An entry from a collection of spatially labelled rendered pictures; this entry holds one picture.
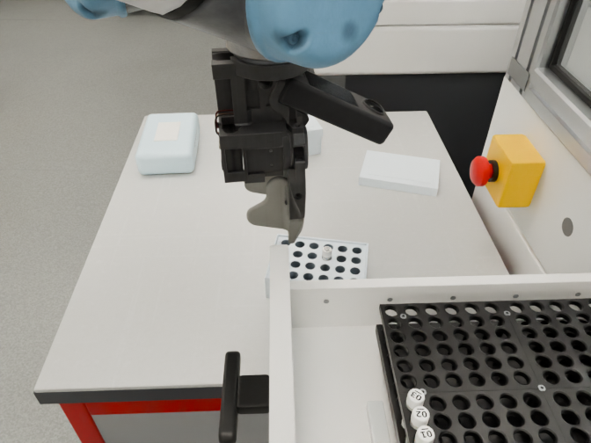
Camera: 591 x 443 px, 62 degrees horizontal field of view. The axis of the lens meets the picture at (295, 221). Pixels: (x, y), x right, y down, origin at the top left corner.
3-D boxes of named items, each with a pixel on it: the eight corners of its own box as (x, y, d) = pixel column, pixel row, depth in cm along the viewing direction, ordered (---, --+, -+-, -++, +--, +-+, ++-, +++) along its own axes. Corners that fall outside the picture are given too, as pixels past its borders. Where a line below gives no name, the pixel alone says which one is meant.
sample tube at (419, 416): (402, 435, 39) (411, 404, 36) (418, 436, 39) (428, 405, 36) (404, 451, 38) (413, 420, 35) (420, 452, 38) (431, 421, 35)
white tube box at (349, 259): (266, 298, 64) (264, 278, 61) (277, 253, 70) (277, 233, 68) (362, 309, 62) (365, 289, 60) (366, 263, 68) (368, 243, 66)
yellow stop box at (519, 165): (492, 209, 65) (507, 163, 60) (474, 177, 70) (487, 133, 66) (530, 208, 65) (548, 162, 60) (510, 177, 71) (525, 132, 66)
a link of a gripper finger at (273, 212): (249, 244, 56) (242, 170, 51) (302, 240, 56) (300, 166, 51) (250, 261, 53) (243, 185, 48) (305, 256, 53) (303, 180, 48)
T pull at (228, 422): (219, 448, 35) (217, 439, 34) (226, 358, 41) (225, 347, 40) (270, 446, 35) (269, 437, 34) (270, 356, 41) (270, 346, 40)
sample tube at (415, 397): (404, 416, 40) (412, 384, 37) (418, 424, 40) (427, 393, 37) (397, 428, 39) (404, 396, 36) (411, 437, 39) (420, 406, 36)
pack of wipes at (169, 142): (194, 175, 85) (191, 152, 82) (138, 177, 84) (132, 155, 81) (200, 131, 96) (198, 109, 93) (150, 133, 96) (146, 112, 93)
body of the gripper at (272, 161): (224, 148, 54) (211, 36, 46) (303, 142, 54) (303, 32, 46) (225, 191, 48) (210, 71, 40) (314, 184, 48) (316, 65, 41)
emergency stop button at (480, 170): (473, 192, 65) (481, 167, 62) (464, 175, 68) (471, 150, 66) (496, 192, 65) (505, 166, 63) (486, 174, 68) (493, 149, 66)
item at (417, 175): (358, 185, 83) (359, 177, 81) (366, 157, 89) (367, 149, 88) (436, 196, 80) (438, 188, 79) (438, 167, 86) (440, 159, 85)
